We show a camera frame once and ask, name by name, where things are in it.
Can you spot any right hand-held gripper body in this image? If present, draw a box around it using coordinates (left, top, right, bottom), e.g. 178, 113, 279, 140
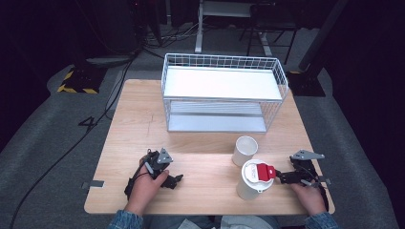
288, 149, 326, 189

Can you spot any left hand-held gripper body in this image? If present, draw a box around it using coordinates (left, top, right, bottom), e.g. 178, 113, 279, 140
139, 147, 175, 181

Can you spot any white tumbler with red lid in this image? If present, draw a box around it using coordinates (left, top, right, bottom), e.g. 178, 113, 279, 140
235, 158, 277, 201

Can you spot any white paper cup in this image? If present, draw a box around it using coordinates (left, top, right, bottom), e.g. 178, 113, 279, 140
231, 135, 259, 168

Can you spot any white wire shelf rack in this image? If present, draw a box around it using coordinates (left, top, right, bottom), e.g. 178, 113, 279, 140
160, 52, 290, 135

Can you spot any person's left hand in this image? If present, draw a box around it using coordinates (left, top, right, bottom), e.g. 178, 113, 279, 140
124, 169, 171, 218

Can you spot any person's right hand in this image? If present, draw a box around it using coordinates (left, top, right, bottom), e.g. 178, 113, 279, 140
288, 182, 329, 218

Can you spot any person's lap clothing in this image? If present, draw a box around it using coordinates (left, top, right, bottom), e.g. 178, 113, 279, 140
142, 215, 282, 229

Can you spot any black yellow striped stand base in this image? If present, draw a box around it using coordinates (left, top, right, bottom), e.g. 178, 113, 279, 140
56, 66, 108, 95

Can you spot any grey flat stand base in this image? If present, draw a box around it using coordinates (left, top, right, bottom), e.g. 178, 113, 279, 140
85, 54, 136, 69

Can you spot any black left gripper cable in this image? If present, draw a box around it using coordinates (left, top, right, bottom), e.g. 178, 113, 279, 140
123, 155, 151, 200

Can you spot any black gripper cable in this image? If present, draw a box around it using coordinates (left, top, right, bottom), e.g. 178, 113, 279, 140
123, 155, 151, 200
313, 165, 330, 213

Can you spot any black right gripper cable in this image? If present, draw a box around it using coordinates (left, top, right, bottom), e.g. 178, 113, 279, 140
313, 165, 330, 213

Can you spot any long black floor cable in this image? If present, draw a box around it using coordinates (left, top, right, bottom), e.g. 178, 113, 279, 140
9, 53, 138, 229

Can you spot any black slanted post with base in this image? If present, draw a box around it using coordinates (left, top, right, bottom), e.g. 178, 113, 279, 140
287, 0, 351, 98

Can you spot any bundle of floor cables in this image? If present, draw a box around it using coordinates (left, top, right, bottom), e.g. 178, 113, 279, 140
139, 17, 208, 51

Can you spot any white metal stand frame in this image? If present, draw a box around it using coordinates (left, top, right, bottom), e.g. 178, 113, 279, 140
194, 0, 274, 57

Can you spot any black metal chair frame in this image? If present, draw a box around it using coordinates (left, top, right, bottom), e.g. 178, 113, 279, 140
238, 2, 299, 66

